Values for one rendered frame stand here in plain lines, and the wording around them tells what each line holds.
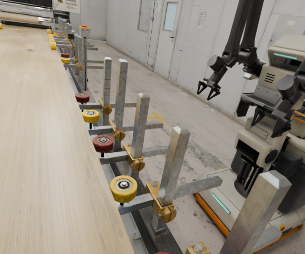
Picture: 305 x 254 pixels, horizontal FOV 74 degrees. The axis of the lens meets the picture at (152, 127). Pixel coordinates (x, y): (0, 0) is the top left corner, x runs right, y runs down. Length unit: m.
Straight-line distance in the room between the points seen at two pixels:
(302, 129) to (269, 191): 1.26
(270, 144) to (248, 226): 0.98
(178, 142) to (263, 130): 0.90
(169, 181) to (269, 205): 0.31
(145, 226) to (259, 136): 0.90
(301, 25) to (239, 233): 2.90
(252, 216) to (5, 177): 0.61
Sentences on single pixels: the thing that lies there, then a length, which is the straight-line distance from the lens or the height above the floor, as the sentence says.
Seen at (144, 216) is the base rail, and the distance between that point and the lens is 0.82.
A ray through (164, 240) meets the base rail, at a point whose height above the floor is 0.70.
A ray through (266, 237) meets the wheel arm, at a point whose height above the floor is 0.84.
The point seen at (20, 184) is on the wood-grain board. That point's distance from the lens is 0.67.
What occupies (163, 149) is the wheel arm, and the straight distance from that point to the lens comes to 0.94.
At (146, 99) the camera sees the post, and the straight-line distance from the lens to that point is 0.72.
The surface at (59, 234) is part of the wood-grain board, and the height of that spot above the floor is 0.90.
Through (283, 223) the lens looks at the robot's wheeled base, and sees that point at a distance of 1.76.
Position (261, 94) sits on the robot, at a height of 1.06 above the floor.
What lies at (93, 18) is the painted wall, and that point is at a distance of 11.46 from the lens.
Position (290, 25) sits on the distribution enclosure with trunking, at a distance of 3.23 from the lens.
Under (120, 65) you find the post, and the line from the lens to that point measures 0.92.
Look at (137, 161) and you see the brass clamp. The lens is 0.82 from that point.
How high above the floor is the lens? 1.34
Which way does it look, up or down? 27 degrees down
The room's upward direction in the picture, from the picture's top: 9 degrees clockwise
